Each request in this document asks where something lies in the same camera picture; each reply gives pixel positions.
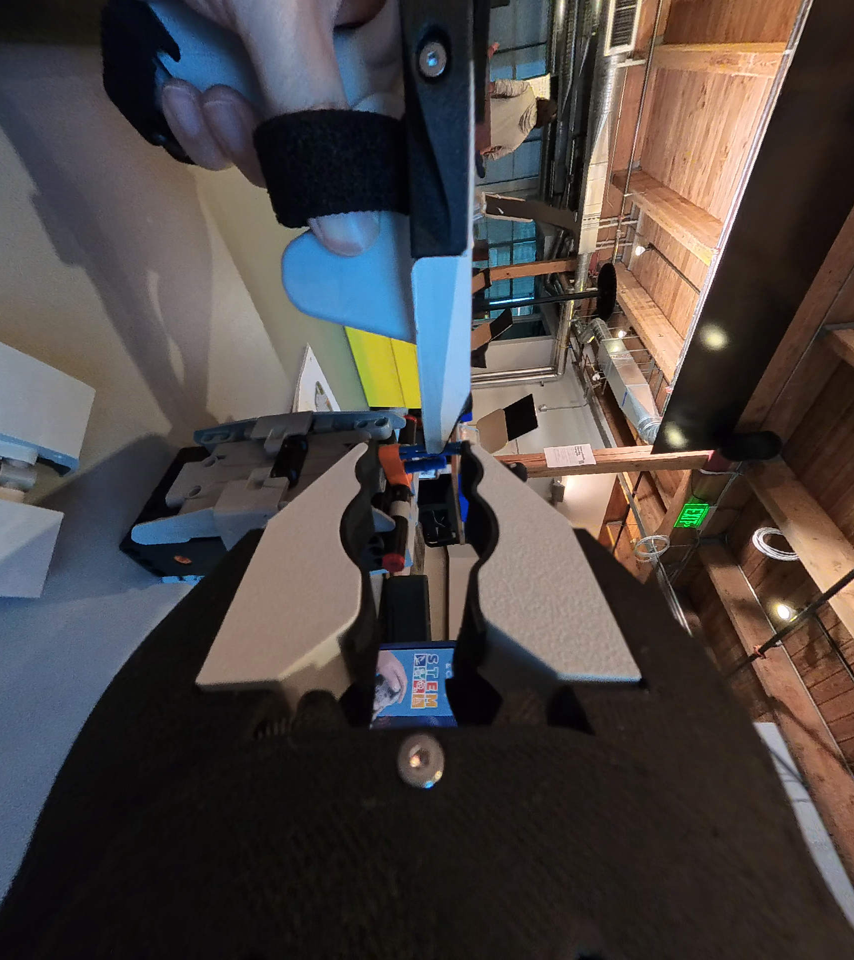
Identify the blue robot kit box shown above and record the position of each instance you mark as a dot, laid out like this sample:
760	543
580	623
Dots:
412	690

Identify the person's left hand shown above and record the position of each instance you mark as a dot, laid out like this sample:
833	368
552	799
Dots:
284	52

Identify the yellow plastic bin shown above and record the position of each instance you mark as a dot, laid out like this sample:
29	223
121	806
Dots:
378	367

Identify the white air vent grille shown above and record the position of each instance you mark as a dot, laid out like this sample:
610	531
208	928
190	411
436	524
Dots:
624	26

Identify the white instruction booklet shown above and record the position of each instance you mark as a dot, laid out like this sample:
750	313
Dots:
314	390

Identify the black round ceiling fixture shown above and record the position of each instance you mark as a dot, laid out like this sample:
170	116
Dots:
607	289

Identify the green exit sign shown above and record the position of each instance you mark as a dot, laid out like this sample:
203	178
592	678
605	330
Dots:
691	515

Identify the small white notice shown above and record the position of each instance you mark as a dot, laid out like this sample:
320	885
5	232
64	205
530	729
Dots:
569	454

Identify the blue connector pin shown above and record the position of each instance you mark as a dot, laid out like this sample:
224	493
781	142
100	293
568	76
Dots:
434	457

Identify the dark grey case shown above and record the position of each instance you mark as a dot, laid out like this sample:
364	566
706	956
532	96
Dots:
406	607

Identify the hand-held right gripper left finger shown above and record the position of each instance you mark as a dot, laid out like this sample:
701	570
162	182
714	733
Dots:
284	600

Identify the grey desk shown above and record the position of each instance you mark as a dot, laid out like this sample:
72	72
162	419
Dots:
59	225

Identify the silver air duct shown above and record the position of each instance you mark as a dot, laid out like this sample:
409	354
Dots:
622	375

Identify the black panel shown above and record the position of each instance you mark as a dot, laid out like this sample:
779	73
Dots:
772	225

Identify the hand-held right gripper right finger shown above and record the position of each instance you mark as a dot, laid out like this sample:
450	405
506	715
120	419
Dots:
554	600

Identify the grey toy robot model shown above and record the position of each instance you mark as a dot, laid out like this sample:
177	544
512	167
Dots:
246	487

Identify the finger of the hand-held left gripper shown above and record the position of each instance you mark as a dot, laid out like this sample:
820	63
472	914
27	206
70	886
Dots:
442	337

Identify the ceiling spot light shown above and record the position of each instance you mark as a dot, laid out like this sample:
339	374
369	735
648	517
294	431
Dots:
783	611

